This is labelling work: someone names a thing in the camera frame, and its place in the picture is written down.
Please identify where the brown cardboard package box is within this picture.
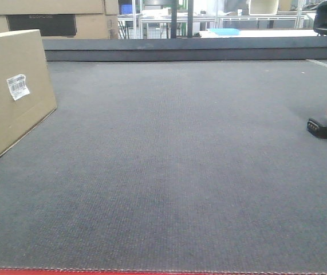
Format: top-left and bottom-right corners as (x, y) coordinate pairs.
(0, 30), (57, 157)

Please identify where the blue plastic tray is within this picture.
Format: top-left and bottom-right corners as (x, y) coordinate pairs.
(208, 28), (241, 36)

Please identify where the white metal shelving rack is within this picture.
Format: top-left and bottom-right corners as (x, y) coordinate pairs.
(118, 1), (314, 39)

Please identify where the blue storage bin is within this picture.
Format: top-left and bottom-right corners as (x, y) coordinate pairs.
(121, 4), (132, 14)

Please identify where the white barcode shipping label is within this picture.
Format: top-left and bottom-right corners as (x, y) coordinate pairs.
(6, 74), (30, 101)

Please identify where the stacked cardboard boxes background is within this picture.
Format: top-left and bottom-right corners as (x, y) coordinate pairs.
(0, 0), (119, 40)

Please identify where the black vertical post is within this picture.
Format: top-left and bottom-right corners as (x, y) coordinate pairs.
(170, 0), (178, 39)

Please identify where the dark conveyor side rail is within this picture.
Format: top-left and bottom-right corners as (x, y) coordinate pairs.
(42, 36), (327, 62)

